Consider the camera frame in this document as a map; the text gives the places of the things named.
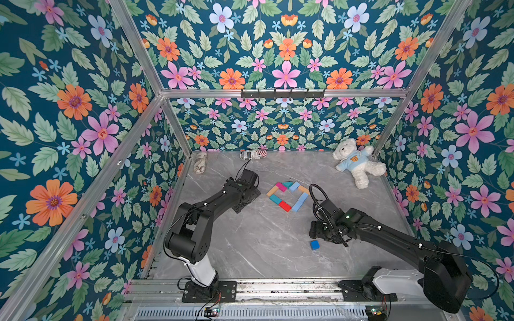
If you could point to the light blue rectangular block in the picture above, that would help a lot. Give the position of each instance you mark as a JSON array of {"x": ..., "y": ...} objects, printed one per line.
[{"x": 294, "y": 186}]

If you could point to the map print shoe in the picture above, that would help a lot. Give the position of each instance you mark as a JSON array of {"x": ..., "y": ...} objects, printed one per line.
[{"x": 200, "y": 162}]

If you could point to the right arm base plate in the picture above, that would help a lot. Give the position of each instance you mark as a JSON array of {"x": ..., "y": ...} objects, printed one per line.
[{"x": 357, "y": 291}]

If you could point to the natural wood block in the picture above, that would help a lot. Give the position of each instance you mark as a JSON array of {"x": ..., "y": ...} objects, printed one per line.
[
  {"x": 272, "y": 191},
  {"x": 303, "y": 189}
]

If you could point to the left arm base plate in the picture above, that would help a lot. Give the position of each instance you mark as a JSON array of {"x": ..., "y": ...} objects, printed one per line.
[{"x": 220, "y": 291}]

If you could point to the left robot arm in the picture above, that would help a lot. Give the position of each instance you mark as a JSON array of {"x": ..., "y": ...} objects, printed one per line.
[{"x": 189, "y": 238}]

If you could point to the white teddy bear blue shirt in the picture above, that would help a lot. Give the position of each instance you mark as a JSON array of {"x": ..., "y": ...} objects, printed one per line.
[{"x": 357, "y": 162}]

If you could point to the circuit board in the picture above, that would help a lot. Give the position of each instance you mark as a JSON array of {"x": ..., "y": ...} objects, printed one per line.
[
  {"x": 375, "y": 314},
  {"x": 211, "y": 312}
]

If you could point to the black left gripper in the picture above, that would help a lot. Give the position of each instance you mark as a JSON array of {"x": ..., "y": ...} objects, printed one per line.
[{"x": 254, "y": 193}]

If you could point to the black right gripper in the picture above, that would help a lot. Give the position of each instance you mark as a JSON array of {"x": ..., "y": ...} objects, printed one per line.
[{"x": 321, "y": 224}]

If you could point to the right circuit board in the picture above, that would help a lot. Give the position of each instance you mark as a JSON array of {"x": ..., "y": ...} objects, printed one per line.
[{"x": 375, "y": 314}]

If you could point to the metal hook rail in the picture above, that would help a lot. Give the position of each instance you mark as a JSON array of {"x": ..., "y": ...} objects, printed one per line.
[{"x": 287, "y": 93}]

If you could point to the dark blue small block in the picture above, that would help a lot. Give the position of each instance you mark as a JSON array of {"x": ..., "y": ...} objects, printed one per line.
[{"x": 314, "y": 245}]

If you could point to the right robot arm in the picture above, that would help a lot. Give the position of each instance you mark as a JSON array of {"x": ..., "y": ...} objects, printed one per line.
[{"x": 438, "y": 272}]

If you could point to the red rectangular block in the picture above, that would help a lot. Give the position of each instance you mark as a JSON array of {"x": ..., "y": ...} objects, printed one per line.
[{"x": 285, "y": 206}]

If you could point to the magenta rectangular block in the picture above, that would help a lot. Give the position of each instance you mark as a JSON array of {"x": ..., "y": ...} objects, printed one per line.
[{"x": 281, "y": 187}]

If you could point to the left circuit board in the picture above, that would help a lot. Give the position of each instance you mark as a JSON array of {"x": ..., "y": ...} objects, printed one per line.
[{"x": 211, "y": 312}]

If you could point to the teal rectangular block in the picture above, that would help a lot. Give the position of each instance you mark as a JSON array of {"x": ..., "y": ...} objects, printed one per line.
[{"x": 275, "y": 199}]

